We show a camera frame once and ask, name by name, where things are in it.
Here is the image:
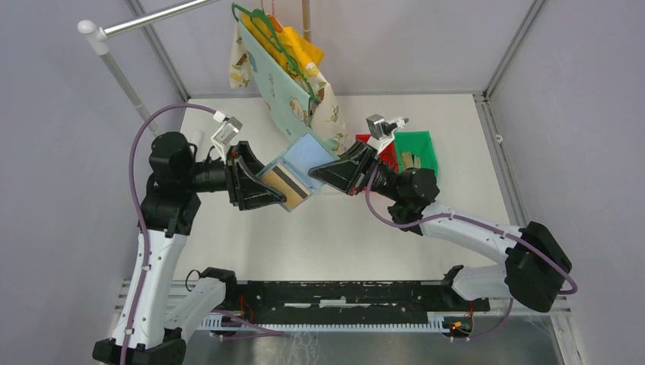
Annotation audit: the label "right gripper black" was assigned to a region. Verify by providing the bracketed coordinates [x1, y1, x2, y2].
[308, 139, 405, 202]

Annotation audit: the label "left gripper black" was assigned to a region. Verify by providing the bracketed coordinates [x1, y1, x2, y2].
[183, 140, 288, 209]

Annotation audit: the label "gold black striped card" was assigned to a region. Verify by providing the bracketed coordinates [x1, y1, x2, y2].
[261, 163, 312, 211]

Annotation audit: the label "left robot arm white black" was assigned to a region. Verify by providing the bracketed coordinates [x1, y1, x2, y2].
[92, 132, 286, 364]

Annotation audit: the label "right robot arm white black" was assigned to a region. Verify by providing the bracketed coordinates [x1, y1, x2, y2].
[308, 141, 579, 313]

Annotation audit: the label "beige cards in green bin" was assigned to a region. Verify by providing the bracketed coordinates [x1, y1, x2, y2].
[400, 151, 422, 170]

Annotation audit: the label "red plastic bin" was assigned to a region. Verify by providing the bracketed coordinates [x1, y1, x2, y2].
[354, 134, 399, 172]

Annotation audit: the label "cream cartoon print garment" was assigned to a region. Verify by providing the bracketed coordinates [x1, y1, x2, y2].
[229, 25, 347, 154]

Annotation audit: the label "green plastic bin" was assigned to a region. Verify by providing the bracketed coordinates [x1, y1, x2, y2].
[394, 131, 440, 178]

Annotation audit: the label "mint cartoon print garment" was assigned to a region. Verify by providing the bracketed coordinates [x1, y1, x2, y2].
[238, 24, 310, 142]

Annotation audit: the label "yellow garment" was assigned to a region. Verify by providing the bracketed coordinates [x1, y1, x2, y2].
[240, 14, 325, 78]

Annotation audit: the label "green clothes hanger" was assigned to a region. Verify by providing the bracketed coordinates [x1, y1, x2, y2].
[231, 3, 326, 105]

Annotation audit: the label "metal clothes rack bar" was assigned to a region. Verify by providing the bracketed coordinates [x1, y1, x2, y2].
[77, 0, 223, 137]

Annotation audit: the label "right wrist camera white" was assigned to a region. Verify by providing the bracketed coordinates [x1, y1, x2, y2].
[366, 114, 409, 149]

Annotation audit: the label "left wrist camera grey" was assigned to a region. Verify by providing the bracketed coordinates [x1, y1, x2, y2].
[211, 111, 243, 155]

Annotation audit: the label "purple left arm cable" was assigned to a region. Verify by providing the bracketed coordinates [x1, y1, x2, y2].
[119, 103, 286, 365]

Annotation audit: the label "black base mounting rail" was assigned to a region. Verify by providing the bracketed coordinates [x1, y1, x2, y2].
[219, 281, 491, 325]

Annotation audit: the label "white slotted cable duct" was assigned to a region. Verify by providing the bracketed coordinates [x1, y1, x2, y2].
[193, 314, 472, 334]

